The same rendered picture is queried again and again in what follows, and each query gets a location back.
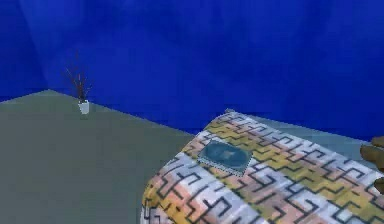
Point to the brown plush toy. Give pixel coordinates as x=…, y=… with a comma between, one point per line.
x=375, y=156

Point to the bare twig plant white pot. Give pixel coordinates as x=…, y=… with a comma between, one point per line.
x=82, y=100

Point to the bed with patterned cover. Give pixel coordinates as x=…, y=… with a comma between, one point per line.
x=286, y=186

